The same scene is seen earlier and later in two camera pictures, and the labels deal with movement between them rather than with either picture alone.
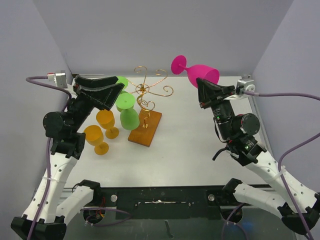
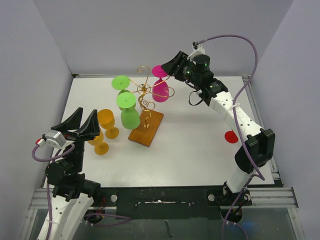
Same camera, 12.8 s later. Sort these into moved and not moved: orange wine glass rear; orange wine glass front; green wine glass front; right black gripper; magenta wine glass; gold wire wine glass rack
Moved: right black gripper; magenta wine glass
Not moved: gold wire wine glass rack; orange wine glass rear; green wine glass front; orange wine glass front
